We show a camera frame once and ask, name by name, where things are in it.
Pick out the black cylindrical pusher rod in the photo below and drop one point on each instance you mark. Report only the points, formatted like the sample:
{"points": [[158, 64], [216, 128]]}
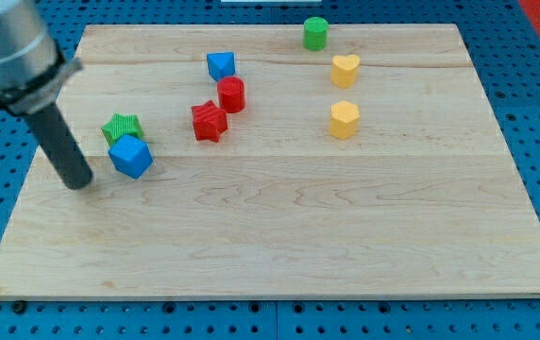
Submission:
{"points": [[60, 147]]}

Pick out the green star block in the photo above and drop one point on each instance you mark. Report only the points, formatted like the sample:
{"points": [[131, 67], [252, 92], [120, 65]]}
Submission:
{"points": [[120, 125]]}

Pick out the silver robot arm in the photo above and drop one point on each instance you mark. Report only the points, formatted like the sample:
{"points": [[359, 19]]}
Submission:
{"points": [[33, 70]]}

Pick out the red star block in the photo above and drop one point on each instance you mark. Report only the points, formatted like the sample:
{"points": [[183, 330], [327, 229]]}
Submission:
{"points": [[209, 121]]}

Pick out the blue cube block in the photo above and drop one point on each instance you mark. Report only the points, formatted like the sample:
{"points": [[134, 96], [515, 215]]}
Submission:
{"points": [[130, 156]]}

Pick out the wooden board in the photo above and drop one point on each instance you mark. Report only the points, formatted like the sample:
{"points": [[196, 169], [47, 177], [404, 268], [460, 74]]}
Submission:
{"points": [[423, 202]]}

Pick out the red cylinder block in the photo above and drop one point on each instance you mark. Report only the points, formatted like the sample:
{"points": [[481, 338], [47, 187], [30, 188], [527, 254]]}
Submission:
{"points": [[231, 94]]}

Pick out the green cylinder block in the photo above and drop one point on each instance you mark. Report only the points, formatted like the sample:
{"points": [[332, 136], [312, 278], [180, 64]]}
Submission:
{"points": [[315, 33]]}

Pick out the yellow hexagon block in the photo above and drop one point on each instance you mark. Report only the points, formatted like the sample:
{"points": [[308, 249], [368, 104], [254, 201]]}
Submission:
{"points": [[344, 120]]}

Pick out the yellow heart block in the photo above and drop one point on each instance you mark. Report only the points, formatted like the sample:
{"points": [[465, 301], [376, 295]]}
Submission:
{"points": [[344, 70]]}

